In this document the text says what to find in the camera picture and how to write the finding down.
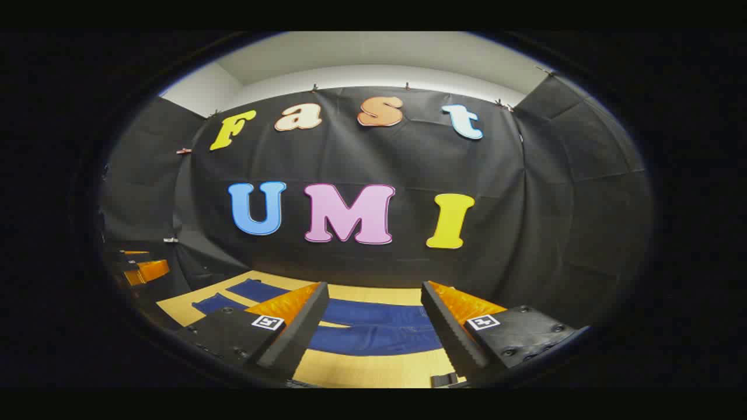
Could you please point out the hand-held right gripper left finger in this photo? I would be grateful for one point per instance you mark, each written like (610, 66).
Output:
(303, 326)

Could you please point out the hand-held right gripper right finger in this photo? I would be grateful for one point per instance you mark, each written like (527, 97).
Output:
(449, 332)

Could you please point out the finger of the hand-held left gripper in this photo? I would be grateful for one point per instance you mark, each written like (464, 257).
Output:
(125, 257)
(149, 272)

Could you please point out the blue denim jeans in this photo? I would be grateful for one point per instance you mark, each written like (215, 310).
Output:
(373, 338)

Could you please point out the black backdrop cloth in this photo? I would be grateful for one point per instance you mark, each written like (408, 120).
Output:
(350, 157)

